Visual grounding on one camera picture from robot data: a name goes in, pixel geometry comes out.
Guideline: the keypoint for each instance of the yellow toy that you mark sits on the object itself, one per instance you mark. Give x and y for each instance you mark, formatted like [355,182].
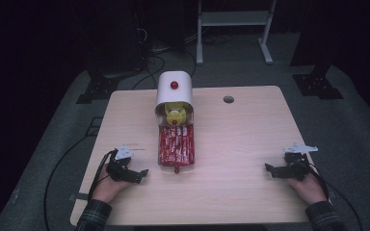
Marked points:
[175,116]

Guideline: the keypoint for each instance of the row of red snack packets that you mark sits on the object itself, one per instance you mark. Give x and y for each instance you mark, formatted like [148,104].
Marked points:
[176,144]

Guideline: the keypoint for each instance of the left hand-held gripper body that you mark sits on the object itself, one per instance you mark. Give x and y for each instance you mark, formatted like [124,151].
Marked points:
[119,170]

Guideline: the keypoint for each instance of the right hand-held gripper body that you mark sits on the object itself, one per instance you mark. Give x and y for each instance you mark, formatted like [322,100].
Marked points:
[297,168]

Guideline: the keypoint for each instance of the grey tape strip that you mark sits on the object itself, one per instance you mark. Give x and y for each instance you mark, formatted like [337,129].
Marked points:
[78,196]

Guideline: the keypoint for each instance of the person's left hand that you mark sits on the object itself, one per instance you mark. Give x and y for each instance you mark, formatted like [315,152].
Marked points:
[106,187]

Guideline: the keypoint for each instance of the black stand base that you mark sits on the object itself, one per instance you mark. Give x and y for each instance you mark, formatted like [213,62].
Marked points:
[98,89]
[318,86]

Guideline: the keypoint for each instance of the person's right hand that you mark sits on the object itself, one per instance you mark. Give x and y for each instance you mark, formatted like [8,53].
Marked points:
[310,189]

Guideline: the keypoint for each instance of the white metal stand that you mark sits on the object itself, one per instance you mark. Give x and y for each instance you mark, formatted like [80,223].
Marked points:
[234,17]

